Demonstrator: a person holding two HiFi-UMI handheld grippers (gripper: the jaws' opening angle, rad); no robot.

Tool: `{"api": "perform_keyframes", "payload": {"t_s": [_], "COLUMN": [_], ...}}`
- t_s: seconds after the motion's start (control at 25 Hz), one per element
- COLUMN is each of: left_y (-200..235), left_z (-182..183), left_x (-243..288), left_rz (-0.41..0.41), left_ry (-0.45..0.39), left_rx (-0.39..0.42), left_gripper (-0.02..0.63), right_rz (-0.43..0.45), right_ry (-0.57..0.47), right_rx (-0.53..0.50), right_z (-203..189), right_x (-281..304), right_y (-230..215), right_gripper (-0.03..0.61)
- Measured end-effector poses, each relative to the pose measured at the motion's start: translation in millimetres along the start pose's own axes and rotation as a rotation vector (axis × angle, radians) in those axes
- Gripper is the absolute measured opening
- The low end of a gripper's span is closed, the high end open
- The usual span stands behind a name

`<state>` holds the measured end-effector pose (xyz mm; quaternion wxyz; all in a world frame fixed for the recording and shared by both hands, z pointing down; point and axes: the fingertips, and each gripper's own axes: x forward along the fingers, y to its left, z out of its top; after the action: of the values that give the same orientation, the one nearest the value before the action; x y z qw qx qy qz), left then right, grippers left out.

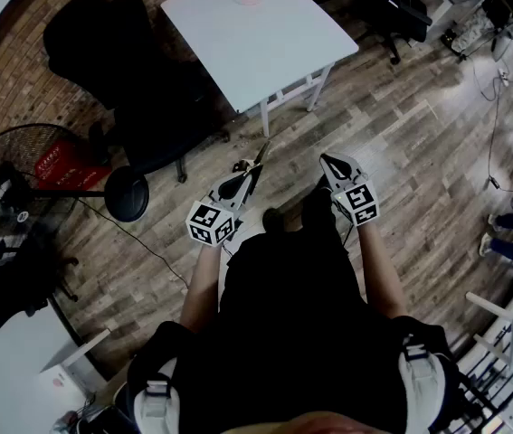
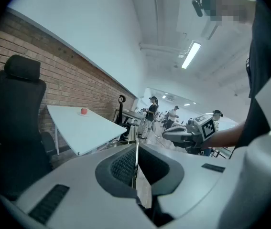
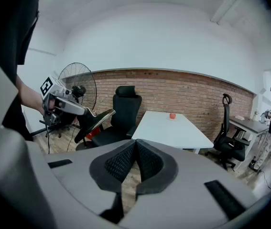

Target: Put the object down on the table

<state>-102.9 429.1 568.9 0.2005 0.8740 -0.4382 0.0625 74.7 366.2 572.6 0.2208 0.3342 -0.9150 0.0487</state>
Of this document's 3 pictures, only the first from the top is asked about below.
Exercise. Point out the person's black clothing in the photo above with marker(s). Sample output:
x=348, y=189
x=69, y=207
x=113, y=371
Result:
x=283, y=310

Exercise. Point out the person's left forearm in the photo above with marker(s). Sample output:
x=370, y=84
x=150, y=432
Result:
x=202, y=283

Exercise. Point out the person's shoe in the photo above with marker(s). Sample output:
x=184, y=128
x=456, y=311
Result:
x=319, y=186
x=272, y=219

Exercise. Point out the red crate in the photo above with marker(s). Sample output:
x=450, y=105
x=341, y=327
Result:
x=75, y=170

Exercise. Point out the small black swivel chair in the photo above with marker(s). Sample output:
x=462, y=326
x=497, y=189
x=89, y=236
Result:
x=2, y=301

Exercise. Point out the person's right forearm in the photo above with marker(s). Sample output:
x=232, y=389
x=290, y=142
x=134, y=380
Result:
x=380, y=274

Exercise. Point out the person's left shoe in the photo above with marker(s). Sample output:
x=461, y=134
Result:
x=272, y=219

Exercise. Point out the white power strip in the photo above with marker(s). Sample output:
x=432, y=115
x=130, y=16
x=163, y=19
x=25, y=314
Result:
x=504, y=77

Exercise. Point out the person's right shoe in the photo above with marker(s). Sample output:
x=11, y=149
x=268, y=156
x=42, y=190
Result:
x=319, y=186

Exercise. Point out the black mesh office chair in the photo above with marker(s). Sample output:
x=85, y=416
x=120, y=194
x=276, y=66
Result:
x=392, y=12

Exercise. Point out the white cabinet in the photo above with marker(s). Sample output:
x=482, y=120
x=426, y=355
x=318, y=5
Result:
x=70, y=378

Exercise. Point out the black floor fan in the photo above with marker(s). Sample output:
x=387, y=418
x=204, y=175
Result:
x=127, y=195

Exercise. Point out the white table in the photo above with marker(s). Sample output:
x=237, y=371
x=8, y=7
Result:
x=247, y=52

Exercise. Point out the large black padded office chair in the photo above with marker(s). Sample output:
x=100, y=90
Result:
x=116, y=61

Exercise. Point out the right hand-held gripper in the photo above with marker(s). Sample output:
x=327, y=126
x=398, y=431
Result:
x=360, y=204

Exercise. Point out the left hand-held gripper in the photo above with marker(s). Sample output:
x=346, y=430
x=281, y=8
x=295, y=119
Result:
x=211, y=222

